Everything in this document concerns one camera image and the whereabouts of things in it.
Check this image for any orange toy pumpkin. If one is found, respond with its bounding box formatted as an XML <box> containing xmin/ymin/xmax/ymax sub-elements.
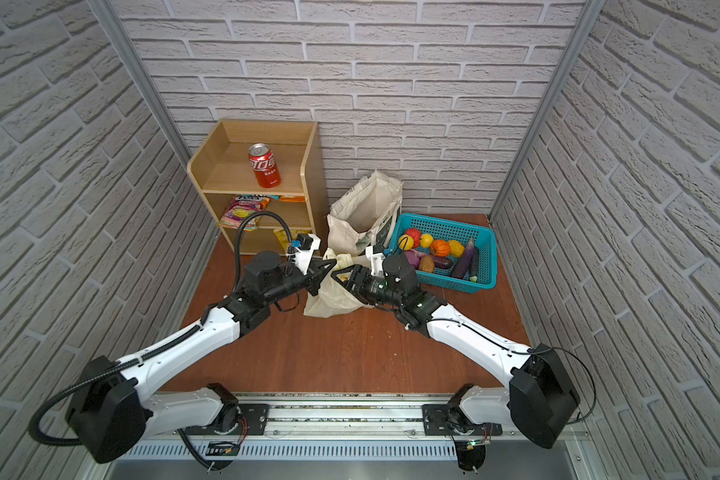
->
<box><xmin>430</xmin><ymin>239</ymin><xmax>451</xmax><ymax>257</ymax></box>

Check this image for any yellow chip bag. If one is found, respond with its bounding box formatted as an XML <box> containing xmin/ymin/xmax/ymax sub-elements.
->
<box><xmin>273</xmin><ymin>228</ymin><xmax>311</xmax><ymax>253</ymax></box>

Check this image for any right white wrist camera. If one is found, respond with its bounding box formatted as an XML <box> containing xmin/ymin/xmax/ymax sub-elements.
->
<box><xmin>365</xmin><ymin>245</ymin><xmax>385</xmax><ymax>278</ymax></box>

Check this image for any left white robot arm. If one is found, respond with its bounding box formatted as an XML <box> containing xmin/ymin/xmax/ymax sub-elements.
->
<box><xmin>66</xmin><ymin>251</ymin><xmax>337</xmax><ymax>463</ymax></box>

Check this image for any wooden shelf unit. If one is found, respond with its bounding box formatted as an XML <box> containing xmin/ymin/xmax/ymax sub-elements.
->
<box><xmin>187</xmin><ymin>119</ymin><xmax>329</xmax><ymax>255</ymax></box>

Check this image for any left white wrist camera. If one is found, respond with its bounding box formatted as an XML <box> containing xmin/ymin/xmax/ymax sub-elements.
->
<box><xmin>290</xmin><ymin>233</ymin><xmax>321</xmax><ymax>275</ymax></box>

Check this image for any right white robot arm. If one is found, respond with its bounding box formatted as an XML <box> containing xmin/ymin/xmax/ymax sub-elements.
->
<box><xmin>331</xmin><ymin>255</ymin><xmax>580</xmax><ymax>449</ymax></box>

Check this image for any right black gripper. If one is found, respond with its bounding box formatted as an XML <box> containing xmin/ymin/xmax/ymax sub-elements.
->
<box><xmin>335</xmin><ymin>266</ymin><xmax>407</xmax><ymax>312</ymax></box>

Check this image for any thin cream plastic bag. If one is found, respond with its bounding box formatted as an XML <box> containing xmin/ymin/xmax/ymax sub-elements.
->
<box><xmin>304</xmin><ymin>248</ymin><xmax>370</xmax><ymax>318</ymax></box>

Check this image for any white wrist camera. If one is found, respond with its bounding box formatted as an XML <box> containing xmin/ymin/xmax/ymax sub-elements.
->
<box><xmin>365</xmin><ymin>245</ymin><xmax>385</xmax><ymax>278</ymax></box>
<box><xmin>290</xmin><ymin>233</ymin><xmax>321</xmax><ymax>275</ymax></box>

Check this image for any teal plastic basket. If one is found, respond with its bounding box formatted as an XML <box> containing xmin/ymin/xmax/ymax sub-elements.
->
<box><xmin>385</xmin><ymin>213</ymin><xmax>498</xmax><ymax>294</ymax></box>

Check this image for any purple toy eggplant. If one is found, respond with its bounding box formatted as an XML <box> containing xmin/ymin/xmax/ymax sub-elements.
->
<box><xmin>450</xmin><ymin>239</ymin><xmax>478</xmax><ymax>280</ymax></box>

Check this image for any left black cable conduit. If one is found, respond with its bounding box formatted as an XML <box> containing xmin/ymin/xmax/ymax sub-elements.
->
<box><xmin>28</xmin><ymin>210</ymin><xmax>294</xmax><ymax>447</ymax></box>

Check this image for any red toy tomato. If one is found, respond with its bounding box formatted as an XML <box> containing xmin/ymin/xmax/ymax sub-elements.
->
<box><xmin>405</xmin><ymin>228</ymin><xmax>422</xmax><ymax>248</ymax></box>

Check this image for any red cola can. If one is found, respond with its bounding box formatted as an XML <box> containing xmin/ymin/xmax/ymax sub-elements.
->
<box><xmin>248</xmin><ymin>143</ymin><xmax>281</xmax><ymax>189</ymax></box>

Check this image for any canvas tote bag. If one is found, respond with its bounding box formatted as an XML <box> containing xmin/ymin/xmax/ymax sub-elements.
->
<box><xmin>327</xmin><ymin>170</ymin><xmax>403</xmax><ymax>256</ymax></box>

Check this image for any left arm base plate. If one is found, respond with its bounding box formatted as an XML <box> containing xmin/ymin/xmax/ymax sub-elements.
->
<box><xmin>184</xmin><ymin>403</ymin><xmax>270</xmax><ymax>438</ymax></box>

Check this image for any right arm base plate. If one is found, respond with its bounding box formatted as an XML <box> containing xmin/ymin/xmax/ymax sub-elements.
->
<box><xmin>422</xmin><ymin>404</ymin><xmax>503</xmax><ymax>438</ymax></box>

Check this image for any aluminium rail frame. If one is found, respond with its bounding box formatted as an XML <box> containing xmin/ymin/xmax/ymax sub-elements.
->
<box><xmin>77</xmin><ymin>393</ymin><xmax>605</xmax><ymax>479</ymax></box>

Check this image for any pink green candy bag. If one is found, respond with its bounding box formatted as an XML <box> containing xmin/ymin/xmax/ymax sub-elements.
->
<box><xmin>219</xmin><ymin>195</ymin><xmax>271</xmax><ymax>229</ymax></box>

